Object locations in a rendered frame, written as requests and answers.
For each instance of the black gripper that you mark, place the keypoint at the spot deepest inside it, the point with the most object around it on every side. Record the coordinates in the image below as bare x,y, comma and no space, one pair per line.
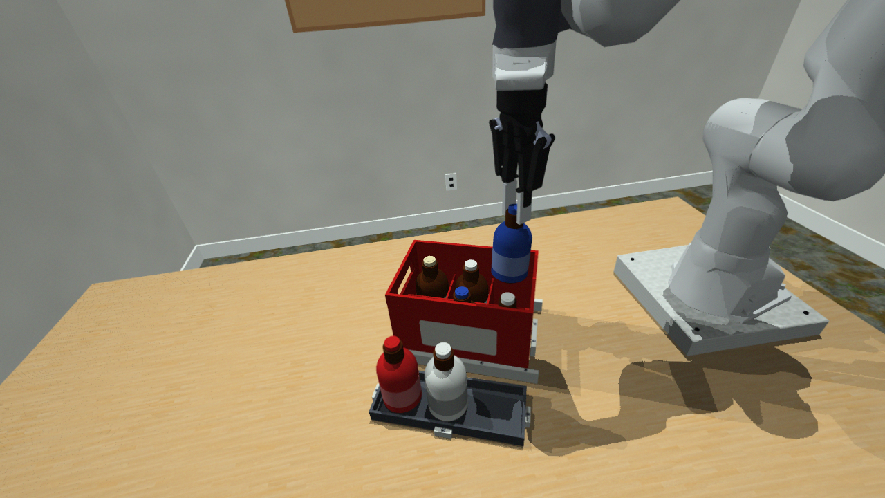
526,144

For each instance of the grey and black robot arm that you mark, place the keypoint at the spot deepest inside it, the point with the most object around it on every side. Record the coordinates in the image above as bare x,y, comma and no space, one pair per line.
832,149

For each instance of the brown glass bottle with cream cap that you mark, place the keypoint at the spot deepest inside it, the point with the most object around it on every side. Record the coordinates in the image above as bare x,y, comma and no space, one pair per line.
431,281

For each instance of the brown bottle with blue cap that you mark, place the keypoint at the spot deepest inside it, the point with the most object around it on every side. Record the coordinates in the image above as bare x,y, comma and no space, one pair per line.
462,294

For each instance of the blue bottle with light blue label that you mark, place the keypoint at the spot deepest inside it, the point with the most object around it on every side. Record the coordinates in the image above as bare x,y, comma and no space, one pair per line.
511,249

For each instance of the brown bottle with white cap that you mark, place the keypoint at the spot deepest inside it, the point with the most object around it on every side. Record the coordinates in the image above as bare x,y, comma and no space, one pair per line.
473,281
507,300

